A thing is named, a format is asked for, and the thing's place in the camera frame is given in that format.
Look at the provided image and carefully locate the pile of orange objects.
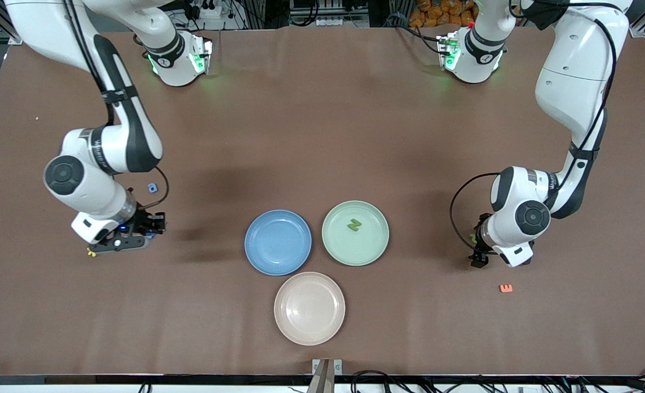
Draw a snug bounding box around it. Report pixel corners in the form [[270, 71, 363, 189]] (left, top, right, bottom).
[[408, 0, 479, 28]]

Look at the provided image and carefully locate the brown table cover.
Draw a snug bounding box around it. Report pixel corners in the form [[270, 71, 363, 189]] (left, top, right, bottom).
[[0, 25, 645, 377]]

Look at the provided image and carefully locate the silver metal bracket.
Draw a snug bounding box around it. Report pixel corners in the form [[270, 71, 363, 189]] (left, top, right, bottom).
[[312, 359, 343, 376]]

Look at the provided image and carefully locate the tan wedge post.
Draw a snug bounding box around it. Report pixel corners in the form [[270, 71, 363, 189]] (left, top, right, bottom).
[[307, 359, 335, 393]]

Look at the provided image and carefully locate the black cable bundle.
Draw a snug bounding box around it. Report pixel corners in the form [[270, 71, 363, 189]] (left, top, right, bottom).
[[350, 370, 410, 393], [421, 377, 580, 393]]

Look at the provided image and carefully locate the table front edge rail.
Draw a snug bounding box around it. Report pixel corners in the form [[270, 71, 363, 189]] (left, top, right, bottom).
[[0, 374, 645, 393]]

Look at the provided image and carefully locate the long white power strip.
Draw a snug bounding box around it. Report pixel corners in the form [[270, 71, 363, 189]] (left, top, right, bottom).
[[313, 15, 370, 28]]

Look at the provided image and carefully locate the white power strip with plugs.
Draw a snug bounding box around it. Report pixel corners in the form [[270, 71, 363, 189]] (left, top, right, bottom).
[[192, 3, 224, 20]]

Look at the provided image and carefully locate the beige plate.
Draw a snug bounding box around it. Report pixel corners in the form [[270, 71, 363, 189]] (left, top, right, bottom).
[[273, 271, 347, 346]]

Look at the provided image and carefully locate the blue plate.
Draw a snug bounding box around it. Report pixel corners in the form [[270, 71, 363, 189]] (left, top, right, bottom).
[[244, 210, 313, 276]]

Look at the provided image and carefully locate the green plate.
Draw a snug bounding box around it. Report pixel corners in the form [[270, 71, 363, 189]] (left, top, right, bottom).
[[321, 200, 390, 267]]

